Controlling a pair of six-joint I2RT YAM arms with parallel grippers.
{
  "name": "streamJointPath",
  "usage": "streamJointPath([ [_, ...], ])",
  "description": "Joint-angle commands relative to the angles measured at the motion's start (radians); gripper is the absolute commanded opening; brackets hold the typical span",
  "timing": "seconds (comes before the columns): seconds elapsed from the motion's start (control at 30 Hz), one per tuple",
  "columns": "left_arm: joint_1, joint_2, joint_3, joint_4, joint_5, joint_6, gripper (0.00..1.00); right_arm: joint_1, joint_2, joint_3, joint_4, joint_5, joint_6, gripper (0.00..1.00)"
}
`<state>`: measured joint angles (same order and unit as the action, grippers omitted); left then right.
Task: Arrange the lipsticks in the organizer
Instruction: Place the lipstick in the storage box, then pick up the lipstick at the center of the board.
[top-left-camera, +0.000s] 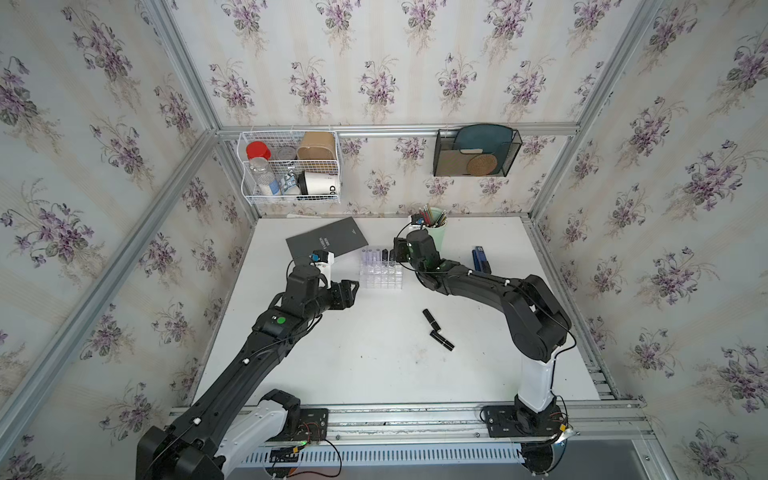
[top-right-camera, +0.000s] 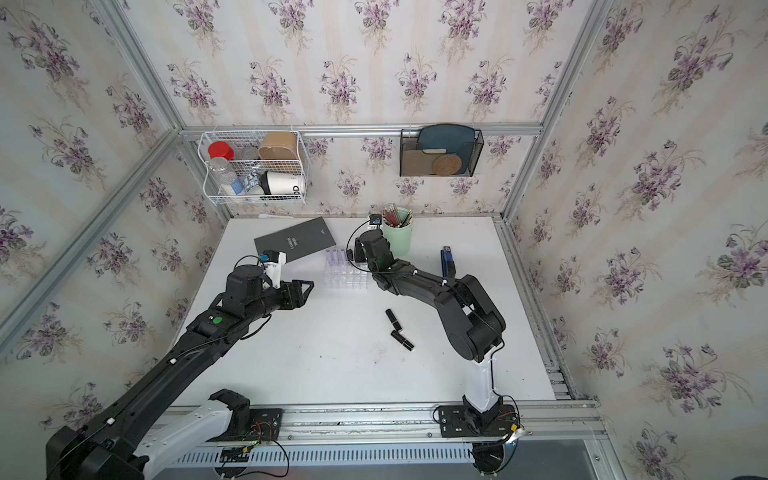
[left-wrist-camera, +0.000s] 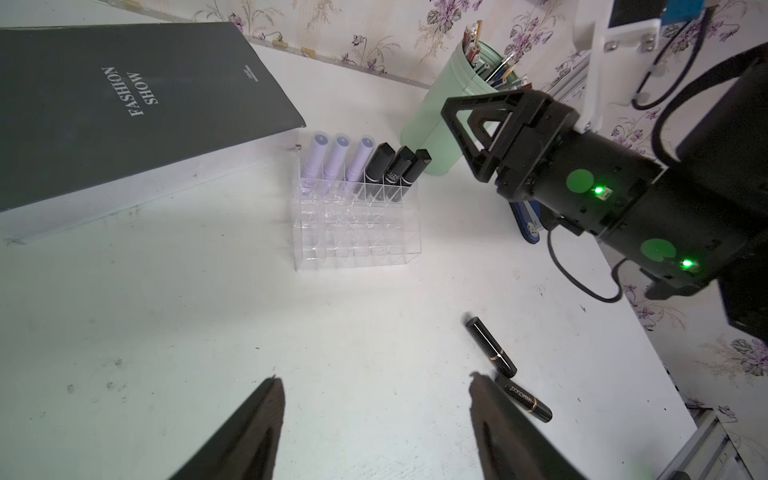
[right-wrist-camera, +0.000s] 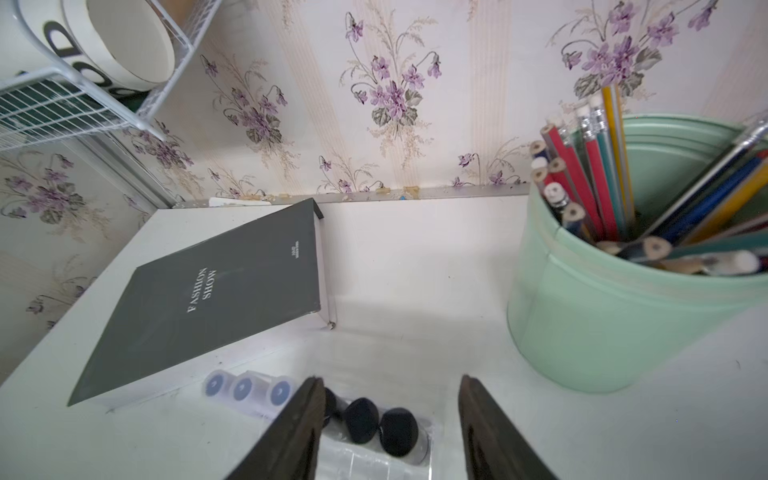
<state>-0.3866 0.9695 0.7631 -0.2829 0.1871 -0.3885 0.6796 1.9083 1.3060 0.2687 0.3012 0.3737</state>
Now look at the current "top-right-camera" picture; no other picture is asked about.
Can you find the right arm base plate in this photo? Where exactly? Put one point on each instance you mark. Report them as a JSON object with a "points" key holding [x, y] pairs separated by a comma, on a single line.
{"points": [[460, 421]]}

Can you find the black mesh wall holder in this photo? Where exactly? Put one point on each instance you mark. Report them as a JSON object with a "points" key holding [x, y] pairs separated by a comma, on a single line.
{"points": [[414, 162]]}

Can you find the brown cardboard box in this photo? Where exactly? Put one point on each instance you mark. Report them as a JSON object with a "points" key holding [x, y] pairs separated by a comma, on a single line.
{"points": [[279, 145]]}

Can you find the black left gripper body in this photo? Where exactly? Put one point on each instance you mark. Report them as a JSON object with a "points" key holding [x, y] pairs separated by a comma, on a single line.
{"points": [[286, 300]]}

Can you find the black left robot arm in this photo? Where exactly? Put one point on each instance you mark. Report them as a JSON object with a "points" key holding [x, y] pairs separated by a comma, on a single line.
{"points": [[107, 445]]}

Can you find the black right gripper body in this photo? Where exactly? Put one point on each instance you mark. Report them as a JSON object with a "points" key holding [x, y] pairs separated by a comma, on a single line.
{"points": [[359, 254]]}

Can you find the round cork coaster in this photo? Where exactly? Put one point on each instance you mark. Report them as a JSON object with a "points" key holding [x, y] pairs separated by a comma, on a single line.
{"points": [[447, 165]]}

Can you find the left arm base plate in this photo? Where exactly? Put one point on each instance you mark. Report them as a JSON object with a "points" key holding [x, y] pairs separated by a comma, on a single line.
{"points": [[259, 424]]}

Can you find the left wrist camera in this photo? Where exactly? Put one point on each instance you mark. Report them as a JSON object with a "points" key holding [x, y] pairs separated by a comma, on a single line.
{"points": [[272, 262]]}

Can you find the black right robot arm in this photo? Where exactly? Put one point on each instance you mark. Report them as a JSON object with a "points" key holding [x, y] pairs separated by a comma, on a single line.
{"points": [[472, 323]]}

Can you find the dark grey book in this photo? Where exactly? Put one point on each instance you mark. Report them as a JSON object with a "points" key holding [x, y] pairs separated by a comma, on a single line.
{"points": [[298, 241]]}

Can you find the clear acrylic lipstick organizer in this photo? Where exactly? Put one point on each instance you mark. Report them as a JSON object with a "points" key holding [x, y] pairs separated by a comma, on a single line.
{"points": [[345, 277]]}

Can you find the white wire basket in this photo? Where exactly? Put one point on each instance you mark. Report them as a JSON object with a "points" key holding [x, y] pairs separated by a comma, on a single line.
{"points": [[250, 167]]}

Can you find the green pen cup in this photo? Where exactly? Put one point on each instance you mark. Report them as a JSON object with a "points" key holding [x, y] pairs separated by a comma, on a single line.
{"points": [[397, 229]]}

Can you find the white black cylinder device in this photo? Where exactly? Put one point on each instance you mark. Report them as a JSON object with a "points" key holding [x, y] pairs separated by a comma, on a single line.
{"points": [[282, 184]]}

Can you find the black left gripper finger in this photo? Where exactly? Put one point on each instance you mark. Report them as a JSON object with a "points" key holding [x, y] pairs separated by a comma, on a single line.
{"points": [[303, 298], [304, 285]]}

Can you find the red lid jar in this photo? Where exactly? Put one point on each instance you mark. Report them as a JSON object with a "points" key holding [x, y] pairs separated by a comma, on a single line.
{"points": [[221, 149]]}

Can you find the clear plastic bottle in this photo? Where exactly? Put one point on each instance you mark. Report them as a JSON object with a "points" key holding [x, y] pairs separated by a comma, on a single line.
{"points": [[229, 182]]}

